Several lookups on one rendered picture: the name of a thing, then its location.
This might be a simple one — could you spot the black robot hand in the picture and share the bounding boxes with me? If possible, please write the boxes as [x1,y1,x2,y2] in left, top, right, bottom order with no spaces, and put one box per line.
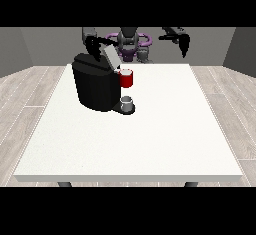
[84,35,119,62]
[157,32,192,59]

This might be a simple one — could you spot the pale grey machine lid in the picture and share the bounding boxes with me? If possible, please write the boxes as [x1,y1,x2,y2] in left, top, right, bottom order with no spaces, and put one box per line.
[102,44,122,70]

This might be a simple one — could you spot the black coffee machine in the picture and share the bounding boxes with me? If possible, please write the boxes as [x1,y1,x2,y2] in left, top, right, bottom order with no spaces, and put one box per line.
[71,52,136,115]

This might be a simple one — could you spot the small grey coffee pod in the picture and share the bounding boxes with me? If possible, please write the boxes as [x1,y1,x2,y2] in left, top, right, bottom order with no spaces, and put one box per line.
[136,47,150,63]

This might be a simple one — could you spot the red pod holder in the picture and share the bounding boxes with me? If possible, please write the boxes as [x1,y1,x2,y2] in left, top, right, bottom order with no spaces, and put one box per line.
[118,68,135,89]

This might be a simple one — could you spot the grey robot trunk purple rings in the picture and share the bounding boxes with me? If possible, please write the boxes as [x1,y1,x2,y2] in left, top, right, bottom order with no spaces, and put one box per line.
[105,27,154,63]

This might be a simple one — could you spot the small grey cup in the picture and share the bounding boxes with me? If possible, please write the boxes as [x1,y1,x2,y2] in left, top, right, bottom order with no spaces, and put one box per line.
[120,95,134,112]

